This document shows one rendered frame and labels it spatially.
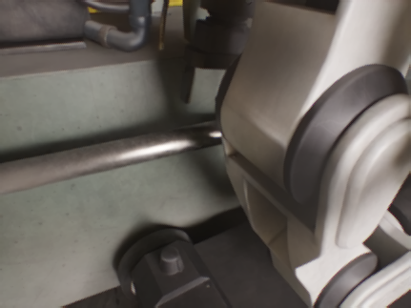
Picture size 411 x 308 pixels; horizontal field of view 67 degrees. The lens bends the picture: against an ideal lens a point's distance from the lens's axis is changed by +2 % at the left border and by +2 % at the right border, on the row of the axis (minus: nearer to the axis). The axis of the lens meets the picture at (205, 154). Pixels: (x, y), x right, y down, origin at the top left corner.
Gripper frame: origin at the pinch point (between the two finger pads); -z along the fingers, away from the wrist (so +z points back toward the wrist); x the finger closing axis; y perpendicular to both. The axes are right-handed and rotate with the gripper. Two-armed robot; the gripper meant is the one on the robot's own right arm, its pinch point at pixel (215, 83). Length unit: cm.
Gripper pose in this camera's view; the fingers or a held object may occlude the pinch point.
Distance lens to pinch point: 53.2
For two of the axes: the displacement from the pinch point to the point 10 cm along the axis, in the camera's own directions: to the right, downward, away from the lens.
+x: -8.5, 1.2, -5.1
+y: 4.9, 4.9, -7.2
